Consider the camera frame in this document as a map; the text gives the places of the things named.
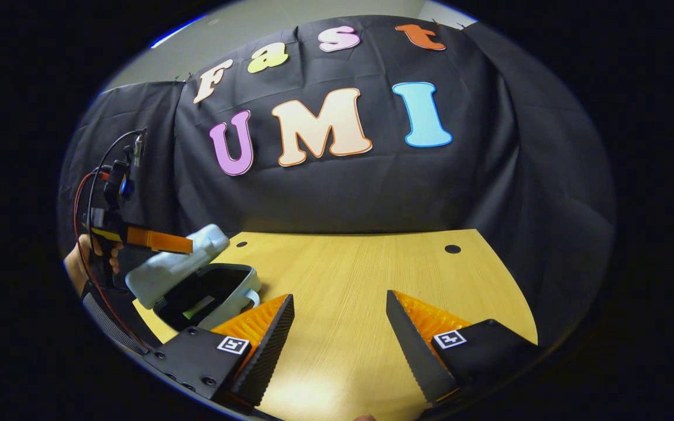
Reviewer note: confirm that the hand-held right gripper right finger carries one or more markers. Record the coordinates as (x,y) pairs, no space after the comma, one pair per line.
(416,356)

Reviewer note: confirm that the pale blue suitcase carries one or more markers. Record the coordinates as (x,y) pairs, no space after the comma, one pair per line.
(167,272)

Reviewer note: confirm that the black backdrop cloth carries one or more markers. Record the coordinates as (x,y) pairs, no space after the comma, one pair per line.
(343,193)

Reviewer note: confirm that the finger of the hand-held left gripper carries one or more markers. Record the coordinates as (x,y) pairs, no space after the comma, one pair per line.
(158,240)

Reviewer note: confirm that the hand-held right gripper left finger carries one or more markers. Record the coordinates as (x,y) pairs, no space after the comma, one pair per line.
(270,354)

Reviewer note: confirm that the green and white tube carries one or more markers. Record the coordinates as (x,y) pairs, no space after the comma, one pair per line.
(198,307)

